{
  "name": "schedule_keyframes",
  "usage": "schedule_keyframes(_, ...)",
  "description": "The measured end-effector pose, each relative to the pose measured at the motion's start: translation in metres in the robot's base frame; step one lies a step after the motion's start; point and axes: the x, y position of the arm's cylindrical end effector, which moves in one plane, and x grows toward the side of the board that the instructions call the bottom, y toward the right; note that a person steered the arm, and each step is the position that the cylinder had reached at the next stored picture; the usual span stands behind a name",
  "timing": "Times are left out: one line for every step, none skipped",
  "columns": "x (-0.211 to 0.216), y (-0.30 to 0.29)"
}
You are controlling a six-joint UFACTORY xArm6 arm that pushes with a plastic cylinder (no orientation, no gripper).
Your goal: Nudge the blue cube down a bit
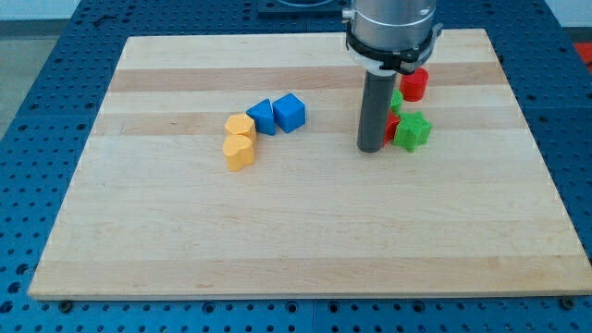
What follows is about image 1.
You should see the red cylinder block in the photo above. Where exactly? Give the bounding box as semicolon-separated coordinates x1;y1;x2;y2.
400;68;429;102

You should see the blue cube block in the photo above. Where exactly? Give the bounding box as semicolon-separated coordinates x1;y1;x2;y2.
272;93;306;133

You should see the blue triangular prism block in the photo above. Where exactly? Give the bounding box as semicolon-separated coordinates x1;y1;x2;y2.
246;99;276;136

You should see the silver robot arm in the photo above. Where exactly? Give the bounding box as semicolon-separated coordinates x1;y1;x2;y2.
341;0;442;77

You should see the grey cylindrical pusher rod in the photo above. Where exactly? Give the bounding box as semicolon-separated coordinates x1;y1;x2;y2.
356;71;396;153

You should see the red block behind rod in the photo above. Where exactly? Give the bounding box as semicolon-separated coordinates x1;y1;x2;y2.
382;111;401;146

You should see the yellow hexagon block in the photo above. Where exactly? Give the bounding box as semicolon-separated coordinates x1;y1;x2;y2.
225;113;256;142

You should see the yellow heart block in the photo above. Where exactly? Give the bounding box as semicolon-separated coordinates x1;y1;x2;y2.
222;135;255;171

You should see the small green block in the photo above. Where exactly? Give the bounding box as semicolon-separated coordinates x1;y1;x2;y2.
390;89;403;116

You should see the green star block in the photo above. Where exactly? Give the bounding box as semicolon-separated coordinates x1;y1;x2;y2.
392;112;432;153

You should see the light wooden board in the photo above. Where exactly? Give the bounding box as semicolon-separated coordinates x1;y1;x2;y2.
29;29;591;301

